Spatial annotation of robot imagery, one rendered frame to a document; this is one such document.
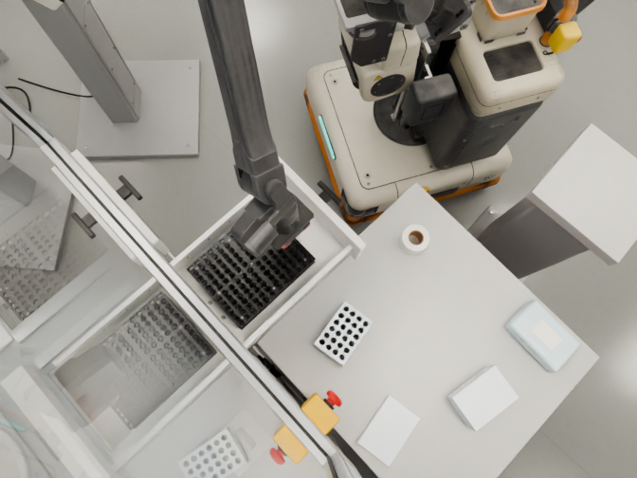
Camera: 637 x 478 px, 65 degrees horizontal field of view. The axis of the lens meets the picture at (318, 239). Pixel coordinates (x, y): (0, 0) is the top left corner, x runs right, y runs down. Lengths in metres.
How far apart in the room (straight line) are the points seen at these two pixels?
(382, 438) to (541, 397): 0.39
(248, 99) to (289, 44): 1.68
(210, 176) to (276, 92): 0.48
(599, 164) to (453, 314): 0.59
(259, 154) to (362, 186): 1.06
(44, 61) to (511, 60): 1.95
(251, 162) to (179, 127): 1.45
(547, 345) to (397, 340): 0.35
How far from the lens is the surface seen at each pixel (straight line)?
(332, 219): 1.10
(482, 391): 1.24
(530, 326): 1.30
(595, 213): 1.50
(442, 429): 1.27
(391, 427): 1.23
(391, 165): 1.88
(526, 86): 1.52
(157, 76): 2.39
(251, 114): 0.79
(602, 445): 2.31
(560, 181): 1.49
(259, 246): 0.88
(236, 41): 0.76
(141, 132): 2.27
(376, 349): 1.24
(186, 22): 2.57
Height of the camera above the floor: 1.98
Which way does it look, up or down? 75 degrees down
